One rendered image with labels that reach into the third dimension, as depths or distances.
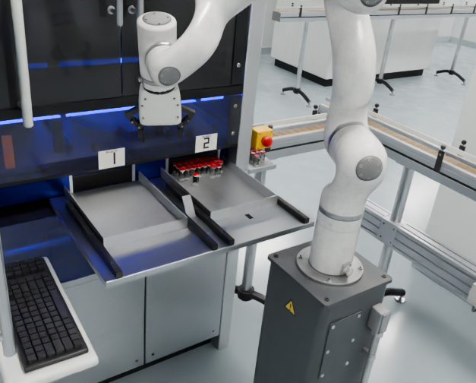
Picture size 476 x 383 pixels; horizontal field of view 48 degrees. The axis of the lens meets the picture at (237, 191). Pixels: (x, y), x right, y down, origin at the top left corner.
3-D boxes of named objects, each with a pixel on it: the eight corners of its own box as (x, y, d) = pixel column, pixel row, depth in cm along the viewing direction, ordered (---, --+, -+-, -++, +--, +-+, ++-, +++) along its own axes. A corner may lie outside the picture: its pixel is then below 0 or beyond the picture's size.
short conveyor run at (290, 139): (234, 169, 207) (237, 131, 200) (213, 154, 218) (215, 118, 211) (358, 144, 243) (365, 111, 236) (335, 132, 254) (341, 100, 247)
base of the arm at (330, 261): (376, 275, 149) (391, 218, 141) (326, 295, 139) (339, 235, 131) (331, 242, 163) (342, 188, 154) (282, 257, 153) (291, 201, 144)
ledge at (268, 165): (229, 159, 210) (229, 155, 209) (255, 154, 217) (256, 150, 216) (249, 174, 200) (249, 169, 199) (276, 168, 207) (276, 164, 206)
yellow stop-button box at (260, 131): (244, 143, 201) (247, 125, 197) (260, 140, 204) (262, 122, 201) (256, 150, 195) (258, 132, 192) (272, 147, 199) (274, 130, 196)
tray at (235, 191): (160, 176, 187) (160, 167, 186) (222, 164, 201) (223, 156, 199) (209, 221, 163) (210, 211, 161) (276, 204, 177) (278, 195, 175)
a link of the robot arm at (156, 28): (181, 82, 119) (171, 60, 125) (181, 27, 110) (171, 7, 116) (144, 87, 117) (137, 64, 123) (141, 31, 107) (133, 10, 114)
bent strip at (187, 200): (181, 212, 166) (181, 196, 163) (189, 210, 168) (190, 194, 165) (203, 234, 156) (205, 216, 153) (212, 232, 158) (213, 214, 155)
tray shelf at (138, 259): (48, 204, 168) (48, 198, 167) (233, 166, 204) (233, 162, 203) (105, 288, 133) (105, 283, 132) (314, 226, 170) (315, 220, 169)
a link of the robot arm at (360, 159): (355, 199, 149) (373, 118, 138) (378, 235, 132) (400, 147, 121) (313, 198, 147) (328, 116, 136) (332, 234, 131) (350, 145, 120)
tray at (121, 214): (64, 194, 169) (63, 185, 168) (139, 180, 183) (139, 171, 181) (103, 249, 145) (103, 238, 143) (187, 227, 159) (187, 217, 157)
